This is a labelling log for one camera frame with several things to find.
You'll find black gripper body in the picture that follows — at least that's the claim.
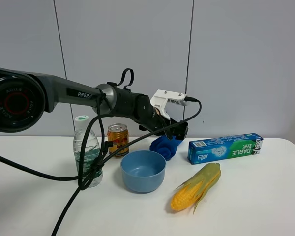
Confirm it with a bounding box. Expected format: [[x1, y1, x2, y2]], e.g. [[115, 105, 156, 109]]
[[138, 110, 188, 141]]

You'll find blue towel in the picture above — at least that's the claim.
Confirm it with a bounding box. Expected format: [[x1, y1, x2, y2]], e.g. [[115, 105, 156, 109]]
[[149, 135, 182, 161]]

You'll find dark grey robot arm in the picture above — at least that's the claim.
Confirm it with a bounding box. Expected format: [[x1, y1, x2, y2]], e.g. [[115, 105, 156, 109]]
[[0, 68, 188, 140]]

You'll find gold red bull can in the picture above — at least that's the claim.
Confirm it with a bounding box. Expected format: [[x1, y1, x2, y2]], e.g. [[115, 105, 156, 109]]
[[107, 123, 129, 154]]

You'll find light blue plastic bowl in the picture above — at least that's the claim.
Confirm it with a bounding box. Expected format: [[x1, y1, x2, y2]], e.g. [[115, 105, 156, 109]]
[[120, 150, 166, 193]]

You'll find clear water bottle green label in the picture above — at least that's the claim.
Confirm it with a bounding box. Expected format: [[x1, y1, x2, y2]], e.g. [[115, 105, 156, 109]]
[[73, 115, 103, 188]]

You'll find green blue toothpaste box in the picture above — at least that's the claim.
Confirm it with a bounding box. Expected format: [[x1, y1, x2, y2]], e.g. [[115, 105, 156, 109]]
[[187, 133, 264, 165]]

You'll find yellow toy corn cob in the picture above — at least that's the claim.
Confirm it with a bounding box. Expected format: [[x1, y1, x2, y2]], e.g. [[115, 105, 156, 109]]
[[171, 163, 221, 212]]

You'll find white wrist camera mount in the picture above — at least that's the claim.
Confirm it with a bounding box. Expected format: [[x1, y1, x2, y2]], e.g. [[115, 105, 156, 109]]
[[150, 89, 189, 120]]

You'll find black cable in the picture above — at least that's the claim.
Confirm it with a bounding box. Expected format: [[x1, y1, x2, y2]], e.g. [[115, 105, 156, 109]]
[[0, 68, 202, 236]]

